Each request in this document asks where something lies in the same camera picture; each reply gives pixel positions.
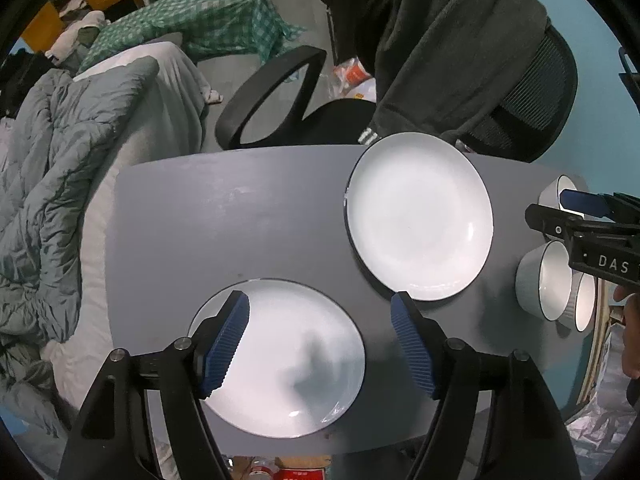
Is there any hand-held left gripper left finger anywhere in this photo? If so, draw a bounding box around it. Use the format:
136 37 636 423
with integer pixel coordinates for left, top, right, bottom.
57 290 251 480

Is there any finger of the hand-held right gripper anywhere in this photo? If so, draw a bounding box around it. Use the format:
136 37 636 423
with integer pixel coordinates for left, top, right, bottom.
525 203 586 241
560 188 640 231

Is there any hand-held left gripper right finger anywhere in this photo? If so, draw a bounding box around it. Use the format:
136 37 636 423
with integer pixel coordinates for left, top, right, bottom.
390 291 583 480

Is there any white bowl with dark rim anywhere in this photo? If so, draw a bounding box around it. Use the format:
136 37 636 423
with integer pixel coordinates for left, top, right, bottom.
515 240 576 322
557 272 599 334
538 175 577 211

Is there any white plate with dark rim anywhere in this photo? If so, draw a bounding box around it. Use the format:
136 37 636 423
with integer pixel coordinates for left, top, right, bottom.
187 278 366 438
344 132 495 303

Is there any person's right hand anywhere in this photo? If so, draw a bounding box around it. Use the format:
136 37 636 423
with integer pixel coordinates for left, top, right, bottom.
614 285 640 378

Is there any red package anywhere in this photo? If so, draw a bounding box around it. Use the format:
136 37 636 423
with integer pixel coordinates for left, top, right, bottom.
276 467 327 480

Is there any silver foil bag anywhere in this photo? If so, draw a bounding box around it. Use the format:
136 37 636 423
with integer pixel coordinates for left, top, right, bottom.
564 370 632 480

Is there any dark grey fleece jacket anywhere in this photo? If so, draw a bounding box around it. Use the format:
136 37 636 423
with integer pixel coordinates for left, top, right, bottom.
318 0 551 145

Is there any grey quilted duvet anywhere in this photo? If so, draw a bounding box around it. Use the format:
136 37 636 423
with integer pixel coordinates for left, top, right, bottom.
0 55 161 348

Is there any light grey bedsheet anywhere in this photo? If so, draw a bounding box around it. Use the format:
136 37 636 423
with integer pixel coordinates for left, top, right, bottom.
40 42 210 396

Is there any orange and white plastic bag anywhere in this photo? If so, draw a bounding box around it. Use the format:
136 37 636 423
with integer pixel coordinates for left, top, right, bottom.
327 57 377 105

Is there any black office chair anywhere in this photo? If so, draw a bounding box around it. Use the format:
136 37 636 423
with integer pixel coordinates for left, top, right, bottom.
215 25 579 163

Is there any green checkered cloth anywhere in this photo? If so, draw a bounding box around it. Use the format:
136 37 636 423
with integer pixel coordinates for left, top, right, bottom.
75 0 307 75

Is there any pile of pale clothes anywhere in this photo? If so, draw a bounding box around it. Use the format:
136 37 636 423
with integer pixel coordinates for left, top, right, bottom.
44 10 112 66

